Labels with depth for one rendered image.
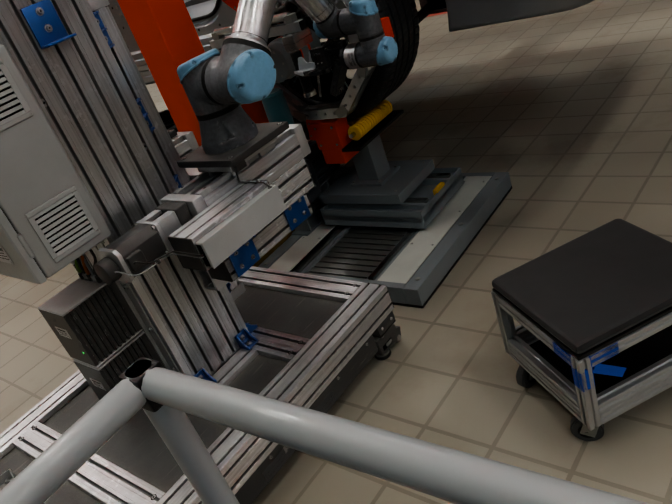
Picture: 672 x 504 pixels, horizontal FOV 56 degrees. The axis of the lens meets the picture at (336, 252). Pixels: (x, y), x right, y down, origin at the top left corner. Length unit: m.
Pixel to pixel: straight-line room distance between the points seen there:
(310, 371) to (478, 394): 0.47
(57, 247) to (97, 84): 0.40
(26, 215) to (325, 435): 1.19
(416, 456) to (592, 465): 1.29
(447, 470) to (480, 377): 1.54
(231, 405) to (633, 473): 1.27
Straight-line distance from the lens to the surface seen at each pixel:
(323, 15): 1.95
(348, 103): 2.35
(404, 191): 2.53
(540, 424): 1.75
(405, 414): 1.86
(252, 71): 1.52
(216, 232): 1.45
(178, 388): 0.52
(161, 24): 2.49
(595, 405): 1.55
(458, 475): 0.37
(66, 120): 1.62
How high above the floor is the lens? 1.28
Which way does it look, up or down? 28 degrees down
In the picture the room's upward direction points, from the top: 21 degrees counter-clockwise
